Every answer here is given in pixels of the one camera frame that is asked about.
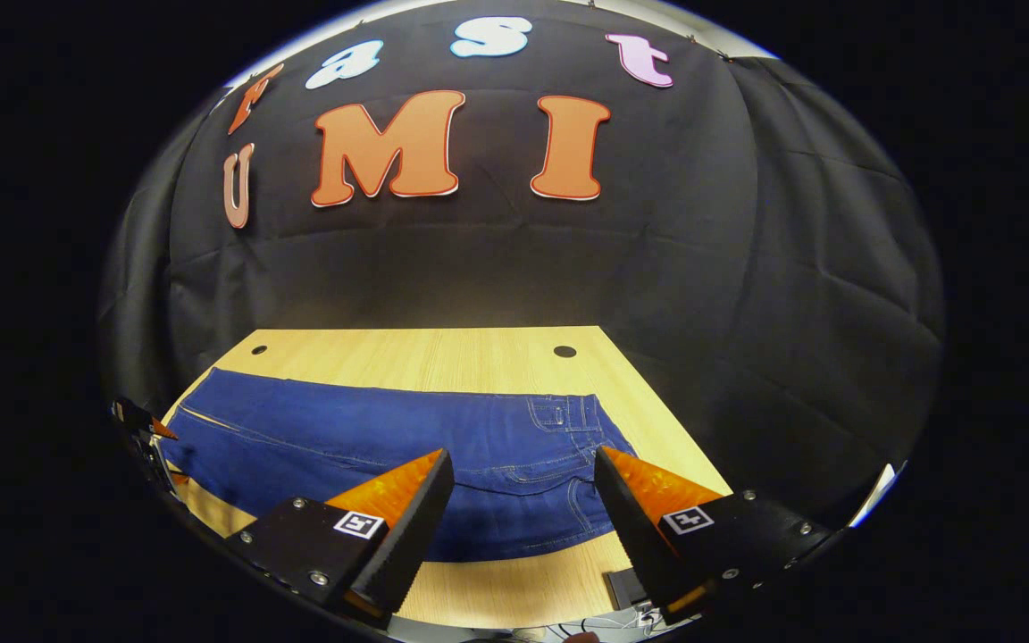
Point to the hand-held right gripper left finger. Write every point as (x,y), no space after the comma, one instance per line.
(412,536)

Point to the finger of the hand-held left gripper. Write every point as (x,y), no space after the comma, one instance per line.
(144,418)

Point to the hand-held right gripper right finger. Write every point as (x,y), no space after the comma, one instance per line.
(635,536)

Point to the blue denim jeans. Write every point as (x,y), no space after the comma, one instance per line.
(345,438)

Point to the dark grey box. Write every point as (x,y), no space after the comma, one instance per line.
(626,588)

